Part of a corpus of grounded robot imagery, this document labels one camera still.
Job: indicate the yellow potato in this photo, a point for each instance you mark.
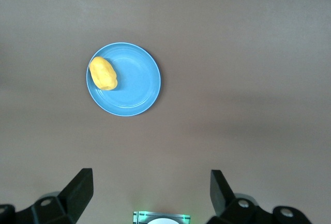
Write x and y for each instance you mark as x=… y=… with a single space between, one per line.
x=103 y=74

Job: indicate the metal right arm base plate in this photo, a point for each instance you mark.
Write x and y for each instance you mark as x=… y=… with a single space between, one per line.
x=139 y=217

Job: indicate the blue round plate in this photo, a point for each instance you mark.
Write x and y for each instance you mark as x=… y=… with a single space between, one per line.
x=137 y=84

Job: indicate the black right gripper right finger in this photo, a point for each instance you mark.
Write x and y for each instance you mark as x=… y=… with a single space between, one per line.
x=232 y=213

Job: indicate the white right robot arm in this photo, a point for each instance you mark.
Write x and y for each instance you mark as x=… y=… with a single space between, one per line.
x=163 y=221

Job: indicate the brown table cover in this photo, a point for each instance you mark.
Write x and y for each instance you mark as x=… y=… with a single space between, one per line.
x=232 y=53

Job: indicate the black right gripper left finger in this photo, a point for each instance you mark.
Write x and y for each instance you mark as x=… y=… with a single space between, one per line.
x=64 y=208

